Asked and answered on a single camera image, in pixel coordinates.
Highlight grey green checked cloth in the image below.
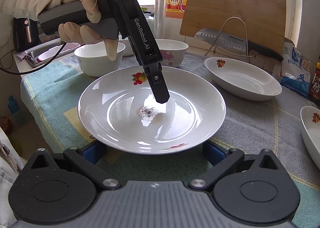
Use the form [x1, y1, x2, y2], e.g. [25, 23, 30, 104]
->
[21, 56, 319, 227]

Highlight metal wire board stand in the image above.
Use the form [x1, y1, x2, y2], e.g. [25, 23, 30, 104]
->
[195, 17, 250, 63]

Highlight black cable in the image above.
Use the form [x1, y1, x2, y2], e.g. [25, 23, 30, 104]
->
[0, 42, 68, 75]

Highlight santoku knife black handle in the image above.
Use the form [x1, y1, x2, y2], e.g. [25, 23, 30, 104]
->
[194, 28, 283, 62]

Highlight tall plastic wrap roll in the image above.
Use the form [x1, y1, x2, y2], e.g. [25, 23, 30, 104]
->
[153, 0, 165, 38]

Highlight bamboo cutting board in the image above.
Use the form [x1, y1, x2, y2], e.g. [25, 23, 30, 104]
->
[180, 0, 286, 54]

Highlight white blue salt bag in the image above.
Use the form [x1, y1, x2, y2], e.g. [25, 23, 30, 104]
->
[272, 38, 310, 97]

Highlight white plate with stain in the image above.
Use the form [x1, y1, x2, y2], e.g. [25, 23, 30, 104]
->
[78, 66, 226, 155]

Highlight white bowl pink flowers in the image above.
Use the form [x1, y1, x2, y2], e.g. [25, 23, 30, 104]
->
[156, 39, 189, 67]

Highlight dark vinegar bottle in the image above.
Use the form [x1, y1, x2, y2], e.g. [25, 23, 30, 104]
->
[308, 57, 320, 108]

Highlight gloved left hand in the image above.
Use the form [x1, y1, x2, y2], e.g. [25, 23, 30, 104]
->
[58, 0, 118, 61]

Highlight glass jar green lid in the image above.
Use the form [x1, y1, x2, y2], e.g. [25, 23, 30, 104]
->
[141, 6, 155, 31]

